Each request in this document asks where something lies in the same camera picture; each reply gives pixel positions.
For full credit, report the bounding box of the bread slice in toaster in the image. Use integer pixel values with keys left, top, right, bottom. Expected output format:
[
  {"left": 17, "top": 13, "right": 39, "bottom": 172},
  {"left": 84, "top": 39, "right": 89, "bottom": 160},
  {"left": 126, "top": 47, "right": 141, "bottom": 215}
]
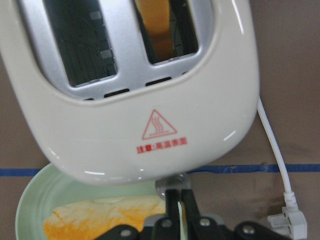
[{"left": 135, "top": 0, "right": 174, "bottom": 62}]

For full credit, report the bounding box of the white two-slot toaster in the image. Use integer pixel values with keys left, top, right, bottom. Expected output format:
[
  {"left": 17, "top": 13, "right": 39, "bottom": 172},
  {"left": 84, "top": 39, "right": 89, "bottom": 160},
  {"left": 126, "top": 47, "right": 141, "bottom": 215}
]
[{"left": 0, "top": 0, "right": 259, "bottom": 186}]

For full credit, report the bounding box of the triangular bread on plate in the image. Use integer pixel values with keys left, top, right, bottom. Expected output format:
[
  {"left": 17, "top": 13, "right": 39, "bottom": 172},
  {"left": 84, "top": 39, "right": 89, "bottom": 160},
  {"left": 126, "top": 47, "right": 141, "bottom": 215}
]
[{"left": 42, "top": 195, "right": 166, "bottom": 240}]

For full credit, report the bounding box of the white toaster power cord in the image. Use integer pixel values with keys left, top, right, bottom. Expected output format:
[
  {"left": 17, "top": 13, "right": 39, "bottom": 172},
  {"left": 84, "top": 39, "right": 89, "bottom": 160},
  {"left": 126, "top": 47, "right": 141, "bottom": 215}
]
[{"left": 256, "top": 96, "right": 307, "bottom": 238}]

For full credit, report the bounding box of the light green plate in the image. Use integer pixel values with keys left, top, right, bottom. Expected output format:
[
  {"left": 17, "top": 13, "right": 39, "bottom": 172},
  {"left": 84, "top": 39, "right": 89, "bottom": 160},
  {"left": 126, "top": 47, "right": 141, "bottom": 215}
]
[{"left": 15, "top": 163, "right": 159, "bottom": 240}]

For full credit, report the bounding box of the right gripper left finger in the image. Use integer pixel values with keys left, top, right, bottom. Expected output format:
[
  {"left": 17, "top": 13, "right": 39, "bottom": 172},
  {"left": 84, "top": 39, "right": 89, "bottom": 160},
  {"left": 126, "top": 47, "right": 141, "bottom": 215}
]
[{"left": 152, "top": 189, "right": 183, "bottom": 240}]

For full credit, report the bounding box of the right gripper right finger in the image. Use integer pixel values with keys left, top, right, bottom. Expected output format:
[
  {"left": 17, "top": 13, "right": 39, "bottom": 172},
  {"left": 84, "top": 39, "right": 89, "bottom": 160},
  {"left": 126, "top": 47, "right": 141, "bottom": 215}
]
[{"left": 181, "top": 189, "right": 233, "bottom": 240}]

